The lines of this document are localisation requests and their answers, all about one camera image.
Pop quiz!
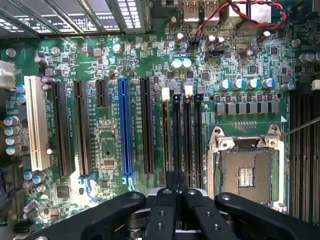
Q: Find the black RAM slot white latch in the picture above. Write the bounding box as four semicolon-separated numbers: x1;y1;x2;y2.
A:
160;87;174;174
183;84;196;189
310;79;320;227

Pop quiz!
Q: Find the metal CPU socket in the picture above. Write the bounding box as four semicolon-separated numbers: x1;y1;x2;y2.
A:
206;124;289;214

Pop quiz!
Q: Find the long black expansion slot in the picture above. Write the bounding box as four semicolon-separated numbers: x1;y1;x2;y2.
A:
139;77;155;175
51;80;74;179
73;80;94;177

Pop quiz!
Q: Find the blue expansion slot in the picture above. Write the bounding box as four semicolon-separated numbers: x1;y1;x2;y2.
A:
117;77;135;176

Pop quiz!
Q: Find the thin metal locking lever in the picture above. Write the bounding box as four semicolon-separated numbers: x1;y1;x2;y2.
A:
279;115;320;138

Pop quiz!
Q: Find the short black expansion slot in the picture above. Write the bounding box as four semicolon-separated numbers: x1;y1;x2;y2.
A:
95;79;110;109

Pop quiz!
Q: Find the black SATA port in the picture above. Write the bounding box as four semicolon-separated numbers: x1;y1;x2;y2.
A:
11;221;37;234

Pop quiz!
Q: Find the white PCI expansion slot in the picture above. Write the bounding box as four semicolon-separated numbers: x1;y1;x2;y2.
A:
23;75;51;172

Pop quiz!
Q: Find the green PC motherboard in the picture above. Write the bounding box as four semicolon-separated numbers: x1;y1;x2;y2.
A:
0;0;320;240

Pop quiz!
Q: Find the black fan header connector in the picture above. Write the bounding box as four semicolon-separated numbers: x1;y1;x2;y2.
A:
188;36;201;49

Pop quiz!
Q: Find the silver USB port block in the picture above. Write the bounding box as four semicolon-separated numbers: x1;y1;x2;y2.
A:
182;0;221;23

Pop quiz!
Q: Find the white power connector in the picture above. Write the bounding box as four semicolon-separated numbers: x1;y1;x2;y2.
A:
0;59;17;91

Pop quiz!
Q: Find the silver rear port block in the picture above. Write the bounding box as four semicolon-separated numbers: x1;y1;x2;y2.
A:
221;0;274;29

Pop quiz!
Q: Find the red black twisted wire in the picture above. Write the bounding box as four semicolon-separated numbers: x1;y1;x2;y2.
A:
194;0;288;39

